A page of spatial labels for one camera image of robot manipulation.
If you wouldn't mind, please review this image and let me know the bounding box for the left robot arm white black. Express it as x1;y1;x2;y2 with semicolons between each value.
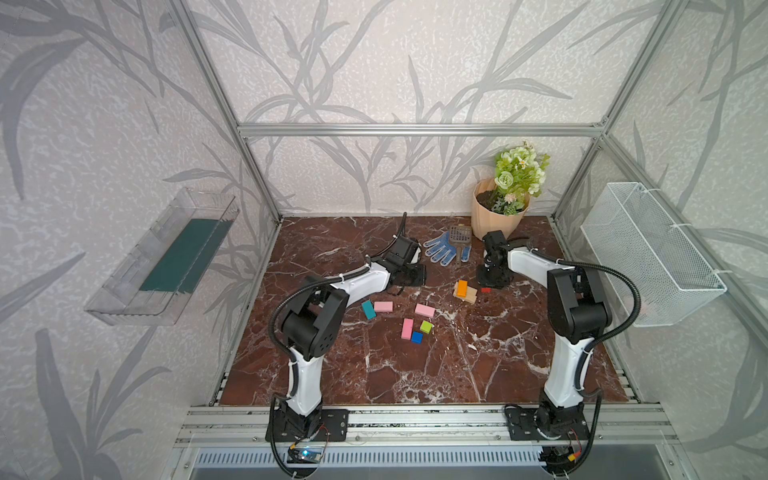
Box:
266;215;426;442

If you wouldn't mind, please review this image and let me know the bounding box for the blue dotted work glove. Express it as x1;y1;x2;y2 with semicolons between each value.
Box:
424;231;461;267

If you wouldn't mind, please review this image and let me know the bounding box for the pink block left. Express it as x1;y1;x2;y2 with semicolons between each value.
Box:
373;301;394;313

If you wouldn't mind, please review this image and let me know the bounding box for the orange block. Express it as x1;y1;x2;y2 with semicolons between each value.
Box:
455;280;468;298

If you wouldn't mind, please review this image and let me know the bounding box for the pink block middle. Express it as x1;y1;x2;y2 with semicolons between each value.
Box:
414;304;435;318

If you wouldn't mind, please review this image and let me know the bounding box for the beige flower pot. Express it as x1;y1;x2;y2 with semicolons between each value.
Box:
471;178;531;240

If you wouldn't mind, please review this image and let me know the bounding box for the clear plastic tray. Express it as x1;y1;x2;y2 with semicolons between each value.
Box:
84;187;240;326

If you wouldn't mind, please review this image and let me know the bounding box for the teal block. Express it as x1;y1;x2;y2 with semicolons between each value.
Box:
361;300;376;320

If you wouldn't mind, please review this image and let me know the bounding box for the pink block lower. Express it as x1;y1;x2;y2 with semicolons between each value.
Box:
401;318;413;340

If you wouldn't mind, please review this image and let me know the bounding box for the green circuit board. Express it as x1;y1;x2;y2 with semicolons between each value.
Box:
288;446;324;464

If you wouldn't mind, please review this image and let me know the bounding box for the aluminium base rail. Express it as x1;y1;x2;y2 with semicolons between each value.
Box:
175;403;680;448

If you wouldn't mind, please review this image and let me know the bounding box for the green artificial plant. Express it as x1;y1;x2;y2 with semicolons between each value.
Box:
484;141;550;216

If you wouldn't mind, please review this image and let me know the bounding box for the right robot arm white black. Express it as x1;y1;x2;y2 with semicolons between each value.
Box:
477;230;642;440

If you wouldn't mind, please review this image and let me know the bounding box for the pink block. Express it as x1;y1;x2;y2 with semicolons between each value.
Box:
373;301;394;313
401;318;413;340
414;304;435;318

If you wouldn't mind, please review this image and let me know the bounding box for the white wire basket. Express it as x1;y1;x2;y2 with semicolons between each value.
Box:
581;182;727;328

